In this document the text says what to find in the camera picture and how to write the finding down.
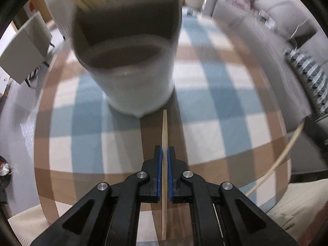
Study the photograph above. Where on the grey nightstand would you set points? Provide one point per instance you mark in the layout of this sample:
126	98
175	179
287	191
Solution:
23	48

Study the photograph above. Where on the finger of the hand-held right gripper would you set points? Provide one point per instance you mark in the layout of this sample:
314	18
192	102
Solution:
317	133

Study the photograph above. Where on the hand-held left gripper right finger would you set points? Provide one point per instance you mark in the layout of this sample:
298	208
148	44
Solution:
171	174

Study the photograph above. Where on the checked tablecloth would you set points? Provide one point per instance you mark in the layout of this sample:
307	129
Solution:
217	120

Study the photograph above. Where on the houndstooth pillow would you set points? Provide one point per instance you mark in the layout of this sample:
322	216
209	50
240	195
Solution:
307	74

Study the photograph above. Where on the white utensil holder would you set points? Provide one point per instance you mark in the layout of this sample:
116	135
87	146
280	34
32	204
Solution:
138	87

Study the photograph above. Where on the cream knit cloth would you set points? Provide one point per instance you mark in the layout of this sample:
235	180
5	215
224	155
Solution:
302	205

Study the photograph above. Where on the pale wooden chopstick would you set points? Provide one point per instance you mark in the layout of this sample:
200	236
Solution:
164	128
281	159

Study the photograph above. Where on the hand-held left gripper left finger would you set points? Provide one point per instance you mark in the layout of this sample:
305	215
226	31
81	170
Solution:
158	174

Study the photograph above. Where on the grey sofa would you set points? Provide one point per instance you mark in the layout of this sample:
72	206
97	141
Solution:
256	43

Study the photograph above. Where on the wooden door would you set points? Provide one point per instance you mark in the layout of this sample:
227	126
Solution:
43	7

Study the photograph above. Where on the grey sofa cushion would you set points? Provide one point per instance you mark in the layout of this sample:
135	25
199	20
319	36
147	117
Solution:
281	18

